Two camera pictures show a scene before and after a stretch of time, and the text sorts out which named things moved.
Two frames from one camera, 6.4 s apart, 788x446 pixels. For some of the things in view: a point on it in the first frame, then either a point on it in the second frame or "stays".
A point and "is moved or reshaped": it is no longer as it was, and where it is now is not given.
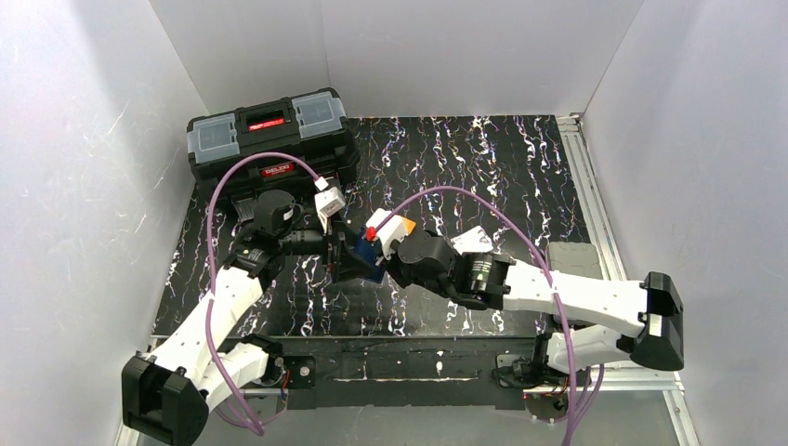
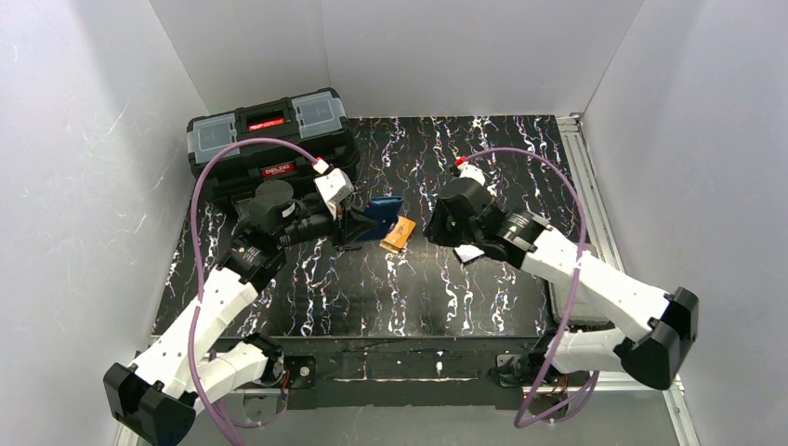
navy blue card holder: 368,252 is moved or reshaped
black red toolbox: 286,145 stays
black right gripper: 389,261 → 435,222
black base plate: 402,373 stays
